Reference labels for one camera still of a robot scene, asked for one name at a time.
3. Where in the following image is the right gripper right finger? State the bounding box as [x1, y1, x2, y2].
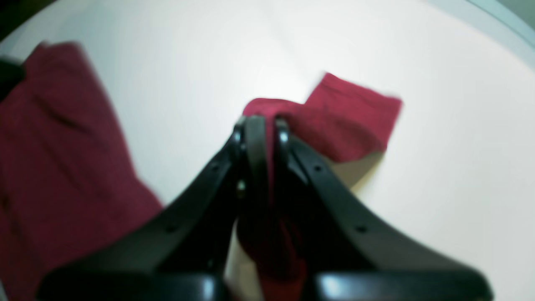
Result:
[274, 118, 493, 301]

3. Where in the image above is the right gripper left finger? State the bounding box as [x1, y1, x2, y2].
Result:
[38, 116, 268, 301]

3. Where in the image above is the dark red t-shirt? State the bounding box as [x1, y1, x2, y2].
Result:
[0, 43, 403, 301]

